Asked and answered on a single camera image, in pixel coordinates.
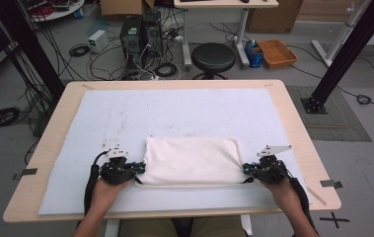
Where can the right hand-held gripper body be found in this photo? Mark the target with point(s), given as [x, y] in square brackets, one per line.
[270, 168]

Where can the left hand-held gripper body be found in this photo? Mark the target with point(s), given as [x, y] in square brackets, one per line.
[117, 169]

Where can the white tank top black trim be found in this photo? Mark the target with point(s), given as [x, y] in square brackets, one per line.
[191, 161]

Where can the person's left hand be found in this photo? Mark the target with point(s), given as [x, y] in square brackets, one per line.
[104, 194]

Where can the person's right hand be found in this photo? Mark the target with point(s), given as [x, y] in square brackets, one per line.
[283, 194]

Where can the white table leg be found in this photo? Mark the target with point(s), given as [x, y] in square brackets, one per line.
[246, 225]
[111, 228]

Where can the tan wooden strip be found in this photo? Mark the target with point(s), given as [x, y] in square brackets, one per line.
[316, 196]

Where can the person's khaki trousers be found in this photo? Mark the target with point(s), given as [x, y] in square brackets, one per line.
[148, 228]

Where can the grey tape piece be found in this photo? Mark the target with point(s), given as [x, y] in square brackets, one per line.
[28, 172]
[331, 183]

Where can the white felt table mat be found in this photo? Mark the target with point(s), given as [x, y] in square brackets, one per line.
[174, 112]

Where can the grey floor mat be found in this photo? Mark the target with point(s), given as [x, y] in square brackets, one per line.
[336, 118]

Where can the black tape cross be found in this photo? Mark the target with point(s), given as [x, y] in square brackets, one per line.
[335, 220]

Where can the blue carton box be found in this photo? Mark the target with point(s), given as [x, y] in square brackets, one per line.
[253, 56]

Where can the black round stool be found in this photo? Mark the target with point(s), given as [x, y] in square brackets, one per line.
[213, 56]

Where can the black computer tower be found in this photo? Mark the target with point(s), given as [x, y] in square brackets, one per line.
[131, 39]
[152, 33]

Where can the white power supply box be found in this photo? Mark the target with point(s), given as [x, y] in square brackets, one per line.
[97, 41]

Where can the large cardboard box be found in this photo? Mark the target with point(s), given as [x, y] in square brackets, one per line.
[273, 16]

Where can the small cardboard box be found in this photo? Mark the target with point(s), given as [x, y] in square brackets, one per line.
[122, 6]

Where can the round white table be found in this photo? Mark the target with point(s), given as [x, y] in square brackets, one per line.
[59, 13]

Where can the white desk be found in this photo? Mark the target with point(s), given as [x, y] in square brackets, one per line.
[224, 3]

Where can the black aluminium frame post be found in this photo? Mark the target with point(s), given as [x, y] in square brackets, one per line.
[33, 49]
[345, 56]

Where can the white metal stand frame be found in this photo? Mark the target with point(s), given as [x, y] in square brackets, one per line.
[342, 33]

